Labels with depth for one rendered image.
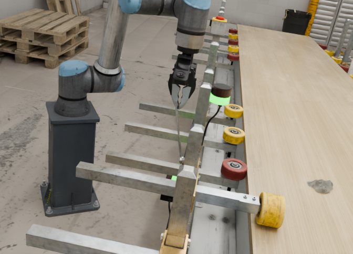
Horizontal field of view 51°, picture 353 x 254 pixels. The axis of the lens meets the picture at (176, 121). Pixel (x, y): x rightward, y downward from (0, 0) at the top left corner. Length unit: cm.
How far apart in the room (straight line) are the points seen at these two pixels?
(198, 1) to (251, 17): 806
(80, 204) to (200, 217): 111
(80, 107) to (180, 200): 145
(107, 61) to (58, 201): 88
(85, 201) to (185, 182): 173
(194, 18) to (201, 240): 72
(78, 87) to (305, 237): 142
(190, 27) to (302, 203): 60
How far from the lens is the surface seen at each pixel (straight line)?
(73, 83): 202
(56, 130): 207
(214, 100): 112
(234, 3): 913
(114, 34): 190
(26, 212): 238
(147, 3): 121
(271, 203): 94
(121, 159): 122
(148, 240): 220
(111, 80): 205
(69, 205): 236
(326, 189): 121
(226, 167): 116
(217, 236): 135
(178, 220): 71
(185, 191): 68
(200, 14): 115
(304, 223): 104
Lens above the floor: 148
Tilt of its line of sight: 24 degrees down
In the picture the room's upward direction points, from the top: 9 degrees clockwise
